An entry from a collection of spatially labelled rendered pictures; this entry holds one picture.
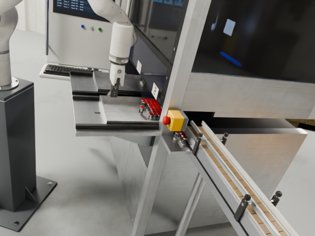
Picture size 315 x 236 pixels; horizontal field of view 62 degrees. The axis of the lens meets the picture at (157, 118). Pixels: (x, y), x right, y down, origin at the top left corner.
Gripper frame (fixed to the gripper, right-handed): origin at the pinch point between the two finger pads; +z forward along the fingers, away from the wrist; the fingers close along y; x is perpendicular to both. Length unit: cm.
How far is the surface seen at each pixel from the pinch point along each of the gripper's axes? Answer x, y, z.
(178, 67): -23.1, -11.9, -19.5
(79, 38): 9, 90, 1
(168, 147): -23.3, -22.4, 15.3
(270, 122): -106, 3, 17
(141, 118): -17.1, 2.4, 15.1
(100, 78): -2, 51, 15
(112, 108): -3.1, 12.0, 15.1
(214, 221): -82, -12, 91
